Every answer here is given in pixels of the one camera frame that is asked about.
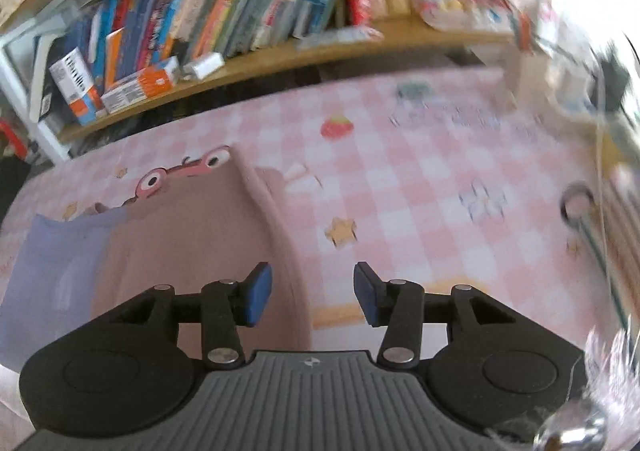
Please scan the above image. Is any white charger block on shelf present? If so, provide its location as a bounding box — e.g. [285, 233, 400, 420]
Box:
[182, 52, 224, 81]

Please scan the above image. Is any row of colourful books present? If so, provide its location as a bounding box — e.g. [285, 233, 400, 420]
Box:
[28, 0, 335, 116]

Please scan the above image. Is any wooden bookshelf board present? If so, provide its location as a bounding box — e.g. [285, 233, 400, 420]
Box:
[56, 17, 511, 145]

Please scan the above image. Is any orange toothpaste box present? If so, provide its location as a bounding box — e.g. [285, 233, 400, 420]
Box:
[98, 56, 181, 114]

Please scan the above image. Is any black hair tie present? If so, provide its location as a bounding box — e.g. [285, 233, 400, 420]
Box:
[560, 182, 597, 229]

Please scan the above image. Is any blue white pamphlet on shelf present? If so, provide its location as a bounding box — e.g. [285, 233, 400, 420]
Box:
[297, 26, 384, 50]

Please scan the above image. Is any pink and purple knit sweater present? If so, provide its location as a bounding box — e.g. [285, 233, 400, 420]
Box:
[1, 148, 311, 371]

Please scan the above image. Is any pink cartoon checkered table mat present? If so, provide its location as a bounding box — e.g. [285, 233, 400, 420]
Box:
[0, 65, 640, 451]

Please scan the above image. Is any white power adapter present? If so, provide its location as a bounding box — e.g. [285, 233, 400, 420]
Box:
[554, 66, 591, 107]

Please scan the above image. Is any white charging cable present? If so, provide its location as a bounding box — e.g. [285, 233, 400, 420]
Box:
[591, 80, 614, 282]

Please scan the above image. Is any white and orange Obrite box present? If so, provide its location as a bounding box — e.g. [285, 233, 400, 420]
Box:
[49, 47, 105, 126]

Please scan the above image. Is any stack of notebooks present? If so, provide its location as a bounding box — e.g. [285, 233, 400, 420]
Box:
[579, 164, 639, 335]

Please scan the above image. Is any black power adapter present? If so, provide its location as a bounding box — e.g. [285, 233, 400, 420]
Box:
[598, 46, 630, 113]

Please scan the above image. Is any green eraser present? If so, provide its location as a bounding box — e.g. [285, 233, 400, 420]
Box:
[397, 82, 433, 100]

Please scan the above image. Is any beige pen holder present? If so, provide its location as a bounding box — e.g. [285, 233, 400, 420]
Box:
[503, 45, 550, 111]

